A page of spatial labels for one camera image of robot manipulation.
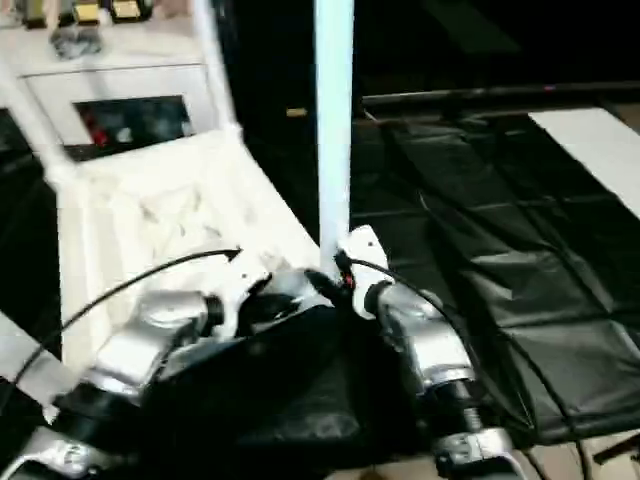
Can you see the white plastic table top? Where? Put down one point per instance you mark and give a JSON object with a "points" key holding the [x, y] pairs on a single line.
{"points": [[125, 210]]}

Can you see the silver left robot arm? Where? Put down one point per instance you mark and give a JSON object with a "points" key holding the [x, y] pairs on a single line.
{"points": [[150, 330]]}

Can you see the black glossy mat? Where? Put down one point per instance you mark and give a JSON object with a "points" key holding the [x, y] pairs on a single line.
{"points": [[475, 225]]}

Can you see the small yellow label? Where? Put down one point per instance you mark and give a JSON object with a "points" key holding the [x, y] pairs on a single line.
{"points": [[296, 112]]}

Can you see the small white jar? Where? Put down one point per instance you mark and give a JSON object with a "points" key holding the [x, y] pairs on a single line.
{"points": [[123, 135]]}

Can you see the red bottle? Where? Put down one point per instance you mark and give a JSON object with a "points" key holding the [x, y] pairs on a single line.
{"points": [[98, 135]]}

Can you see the long black bar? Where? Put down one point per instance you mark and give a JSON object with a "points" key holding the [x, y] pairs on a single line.
{"points": [[500, 95]]}

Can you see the white sideboard cabinet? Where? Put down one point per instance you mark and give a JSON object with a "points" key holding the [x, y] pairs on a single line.
{"points": [[125, 80]]}

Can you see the white flat panel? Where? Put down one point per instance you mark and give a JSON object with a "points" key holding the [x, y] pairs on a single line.
{"points": [[595, 150]]}

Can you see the bag of black parts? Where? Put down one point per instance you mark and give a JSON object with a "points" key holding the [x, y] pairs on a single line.
{"points": [[76, 42]]}

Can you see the black stand foot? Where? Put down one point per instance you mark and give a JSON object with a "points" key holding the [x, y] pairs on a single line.
{"points": [[620, 450]]}

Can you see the black framed plaque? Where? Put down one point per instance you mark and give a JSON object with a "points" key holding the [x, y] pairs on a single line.
{"points": [[37, 15], [125, 9]]}

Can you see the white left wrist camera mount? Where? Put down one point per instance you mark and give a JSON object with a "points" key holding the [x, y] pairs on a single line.
{"points": [[245, 285]]}

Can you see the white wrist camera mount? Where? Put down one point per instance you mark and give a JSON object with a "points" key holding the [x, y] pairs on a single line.
{"points": [[367, 245], [245, 285]]}

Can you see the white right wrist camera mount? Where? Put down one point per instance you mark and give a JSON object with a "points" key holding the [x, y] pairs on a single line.
{"points": [[367, 245]]}

